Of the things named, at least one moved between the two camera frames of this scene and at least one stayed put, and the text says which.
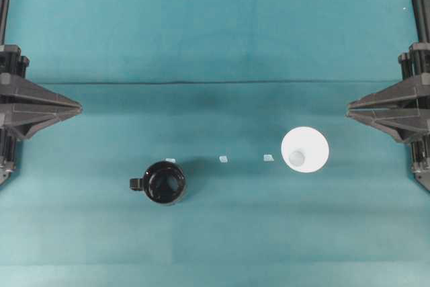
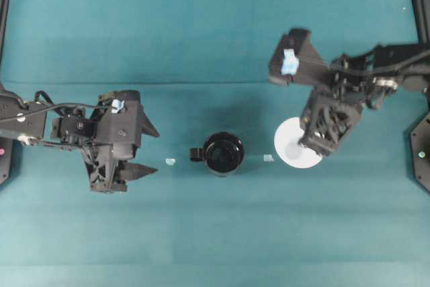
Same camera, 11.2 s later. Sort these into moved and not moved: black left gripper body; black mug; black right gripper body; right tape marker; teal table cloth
Moved: black mug; black right gripper body; black left gripper body
Not moved: right tape marker; teal table cloth
